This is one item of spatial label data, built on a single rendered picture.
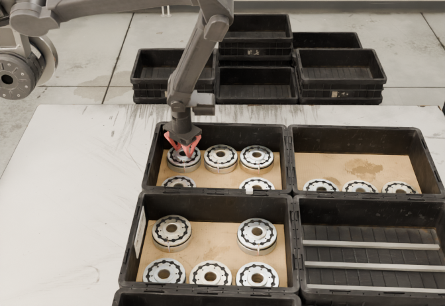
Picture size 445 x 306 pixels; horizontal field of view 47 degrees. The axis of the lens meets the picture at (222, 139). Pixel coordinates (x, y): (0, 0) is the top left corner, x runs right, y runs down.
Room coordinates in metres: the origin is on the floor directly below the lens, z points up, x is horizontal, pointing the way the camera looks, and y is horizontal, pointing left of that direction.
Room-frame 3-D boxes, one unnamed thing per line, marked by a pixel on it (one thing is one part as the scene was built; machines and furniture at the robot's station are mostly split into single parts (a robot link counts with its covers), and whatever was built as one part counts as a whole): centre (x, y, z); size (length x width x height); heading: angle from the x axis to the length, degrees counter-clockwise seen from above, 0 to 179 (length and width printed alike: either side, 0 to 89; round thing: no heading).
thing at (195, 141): (1.18, 0.11, 0.91); 0.07 x 0.07 x 0.09; 49
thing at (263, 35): (2.58, -0.18, 0.37); 0.40 x 0.30 x 0.45; 89
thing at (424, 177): (1.08, -0.39, 0.87); 0.40 x 0.30 x 0.11; 87
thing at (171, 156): (1.19, 0.12, 0.86); 0.10 x 0.10 x 0.01
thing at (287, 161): (1.11, 0.01, 0.92); 0.40 x 0.30 x 0.02; 87
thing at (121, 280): (0.81, 0.03, 0.92); 0.40 x 0.30 x 0.02; 87
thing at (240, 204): (0.81, 0.03, 0.87); 0.40 x 0.30 x 0.11; 87
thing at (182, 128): (1.19, 0.12, 0.98); 0.10 x 0.07 x 0.07; 49
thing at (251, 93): (2.18, -0.17, 0.31); 0.40 x 0.30 x 0.34; 89
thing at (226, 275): (0.74, 0.03, 0.86); 0.10 x 0.10 x 0.01
